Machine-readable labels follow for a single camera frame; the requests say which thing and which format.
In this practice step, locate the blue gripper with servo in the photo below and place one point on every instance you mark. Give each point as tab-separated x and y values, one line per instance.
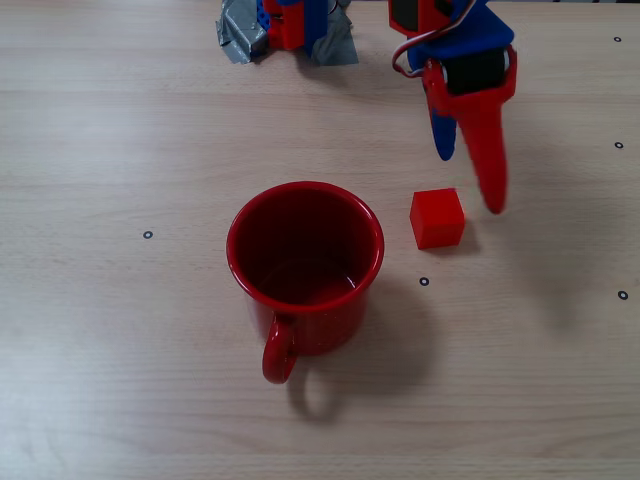
475	75

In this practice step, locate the red enamel mug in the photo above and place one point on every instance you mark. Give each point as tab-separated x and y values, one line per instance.
320	325

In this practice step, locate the red cube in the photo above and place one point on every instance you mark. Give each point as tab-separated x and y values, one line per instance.
437	220

